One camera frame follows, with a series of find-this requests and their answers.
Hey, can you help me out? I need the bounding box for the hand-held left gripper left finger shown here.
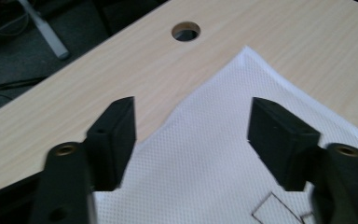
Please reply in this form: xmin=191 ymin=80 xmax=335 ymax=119
xmin=86 ymin=96 xmax=137 ymax=192

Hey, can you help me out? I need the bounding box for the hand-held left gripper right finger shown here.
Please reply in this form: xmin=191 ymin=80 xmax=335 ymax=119
xmin=247 ymin=96 xmax=322 ymax=192

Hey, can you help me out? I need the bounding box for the white non-woven cloth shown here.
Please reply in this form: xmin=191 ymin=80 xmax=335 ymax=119
xmin=94 ymin=46 xmax=358 ymax=224

